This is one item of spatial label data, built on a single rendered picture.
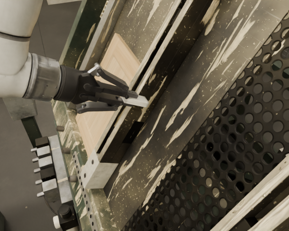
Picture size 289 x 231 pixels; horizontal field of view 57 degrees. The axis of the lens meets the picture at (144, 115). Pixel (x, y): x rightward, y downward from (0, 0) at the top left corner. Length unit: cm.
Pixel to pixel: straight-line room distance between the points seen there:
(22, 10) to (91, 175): 54
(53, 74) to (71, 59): 83
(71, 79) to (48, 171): 68
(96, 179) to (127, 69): 36
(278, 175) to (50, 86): 42
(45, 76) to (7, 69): 7
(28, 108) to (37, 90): 89
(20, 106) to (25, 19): 95
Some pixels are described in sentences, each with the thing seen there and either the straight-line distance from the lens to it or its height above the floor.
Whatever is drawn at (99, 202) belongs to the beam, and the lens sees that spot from 91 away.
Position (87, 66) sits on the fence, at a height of 109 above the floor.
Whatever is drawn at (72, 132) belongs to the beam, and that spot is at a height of 90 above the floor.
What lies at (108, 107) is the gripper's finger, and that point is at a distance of 65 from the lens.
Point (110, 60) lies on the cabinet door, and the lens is 99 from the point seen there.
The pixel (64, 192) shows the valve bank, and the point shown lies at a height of 74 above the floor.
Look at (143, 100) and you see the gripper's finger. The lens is 68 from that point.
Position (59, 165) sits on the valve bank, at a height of 74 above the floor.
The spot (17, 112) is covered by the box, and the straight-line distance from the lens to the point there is 144.
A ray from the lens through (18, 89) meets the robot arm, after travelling 54.
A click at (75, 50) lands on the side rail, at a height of 103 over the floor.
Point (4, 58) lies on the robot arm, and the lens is 51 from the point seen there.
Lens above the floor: 169
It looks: 43 degrees down
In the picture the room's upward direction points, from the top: straight up
